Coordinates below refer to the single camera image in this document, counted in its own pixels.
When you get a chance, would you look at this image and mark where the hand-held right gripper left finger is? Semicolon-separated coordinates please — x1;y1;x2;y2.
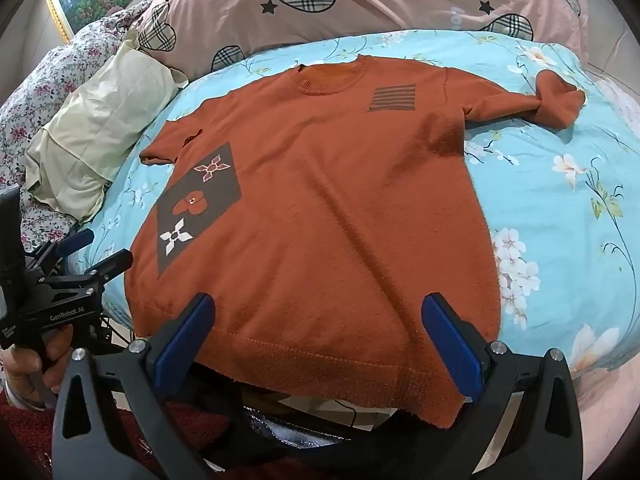
52;292;216;480

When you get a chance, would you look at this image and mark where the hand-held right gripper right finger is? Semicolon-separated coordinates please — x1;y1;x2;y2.
420;292;584;480

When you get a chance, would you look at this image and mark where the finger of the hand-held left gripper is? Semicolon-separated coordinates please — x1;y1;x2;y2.
25;228;96;275
47;248;135;297

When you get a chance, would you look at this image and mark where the orange knit sweater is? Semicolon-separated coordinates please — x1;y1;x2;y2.
123;54;586;430

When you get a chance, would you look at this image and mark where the person's left hand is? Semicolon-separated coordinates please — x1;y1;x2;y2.
0;324;77;408

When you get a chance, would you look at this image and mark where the cream pillow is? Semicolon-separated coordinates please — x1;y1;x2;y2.
25;27;190;225

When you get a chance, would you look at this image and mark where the white red-flowered quilt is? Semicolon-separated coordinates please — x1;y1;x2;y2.
0;0;156;261

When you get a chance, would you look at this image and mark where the light blue floral blanket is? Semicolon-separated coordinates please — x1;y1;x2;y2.
91;30;640;380

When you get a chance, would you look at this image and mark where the pink quilt with plaid hearts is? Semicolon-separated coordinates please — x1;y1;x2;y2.
136;0;591;75

